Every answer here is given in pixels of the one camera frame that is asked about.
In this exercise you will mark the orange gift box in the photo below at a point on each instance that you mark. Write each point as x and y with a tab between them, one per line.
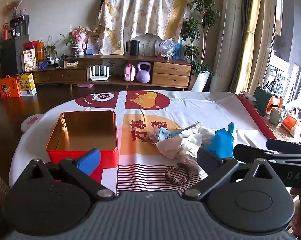
9	87

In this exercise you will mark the white mesh drawstring bag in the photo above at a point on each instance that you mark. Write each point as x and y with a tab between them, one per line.
169	148

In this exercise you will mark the blue cartoon face mask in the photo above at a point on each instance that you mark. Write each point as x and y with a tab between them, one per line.
166	134

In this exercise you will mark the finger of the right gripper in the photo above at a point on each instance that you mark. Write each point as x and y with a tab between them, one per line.
284	146
248	154

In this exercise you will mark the purple kettlebell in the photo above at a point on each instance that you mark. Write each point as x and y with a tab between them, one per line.
143	76

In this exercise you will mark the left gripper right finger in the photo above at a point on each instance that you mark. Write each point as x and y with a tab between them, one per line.
219	171

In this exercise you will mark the brown hair scrunchie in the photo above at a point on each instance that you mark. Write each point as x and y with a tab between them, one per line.
178	174

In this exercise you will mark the yellow carton box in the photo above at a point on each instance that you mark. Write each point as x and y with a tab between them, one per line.
26	84

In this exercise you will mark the wooden TV cabinet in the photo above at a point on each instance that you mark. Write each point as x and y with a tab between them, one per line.
163	73

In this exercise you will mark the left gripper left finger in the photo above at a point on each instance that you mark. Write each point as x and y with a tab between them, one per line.
78	172

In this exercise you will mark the floral cloth cover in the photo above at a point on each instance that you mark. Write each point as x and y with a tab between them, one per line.
120	21

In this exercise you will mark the blue cloth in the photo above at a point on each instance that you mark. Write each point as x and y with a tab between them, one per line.
221	144

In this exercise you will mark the white wifi router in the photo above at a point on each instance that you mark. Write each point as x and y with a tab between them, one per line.
99	73

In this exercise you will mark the white cloth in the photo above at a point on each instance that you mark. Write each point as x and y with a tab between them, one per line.
193	139

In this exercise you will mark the clear plastic bag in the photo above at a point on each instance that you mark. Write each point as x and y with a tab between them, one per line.
166	49

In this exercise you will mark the cereal box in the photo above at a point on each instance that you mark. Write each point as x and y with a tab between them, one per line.
30	60

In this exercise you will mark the pink plush doll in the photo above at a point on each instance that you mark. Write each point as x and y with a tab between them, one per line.
79	36

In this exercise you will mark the tall potted green plant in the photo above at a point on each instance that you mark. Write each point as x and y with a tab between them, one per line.
195	30

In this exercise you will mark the yellow curtain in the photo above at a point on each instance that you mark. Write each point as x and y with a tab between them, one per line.
244	64

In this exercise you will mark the red square tin box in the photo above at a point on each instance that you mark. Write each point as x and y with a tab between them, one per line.
75	133

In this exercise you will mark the black cylinder speaker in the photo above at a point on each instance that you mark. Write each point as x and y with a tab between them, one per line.
134	47

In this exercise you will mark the black mini fridge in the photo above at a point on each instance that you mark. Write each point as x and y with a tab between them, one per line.
11	49

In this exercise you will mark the white standing air conditioner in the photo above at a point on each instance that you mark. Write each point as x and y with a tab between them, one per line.
229	40

